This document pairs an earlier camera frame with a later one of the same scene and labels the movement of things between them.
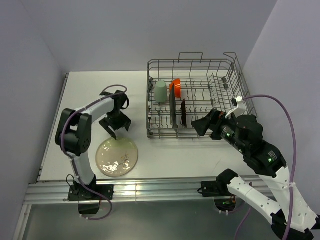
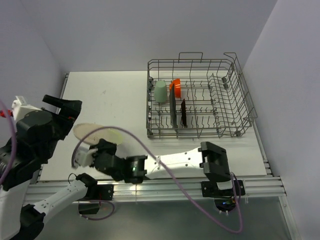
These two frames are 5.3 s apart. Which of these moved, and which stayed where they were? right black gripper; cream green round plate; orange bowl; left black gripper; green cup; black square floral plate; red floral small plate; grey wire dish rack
Moved: cream green round plate; right black gripper; left black gripper
Stayed: black square floral plate; orange bowl; red floral small plate; green cup; grey wire dish rack
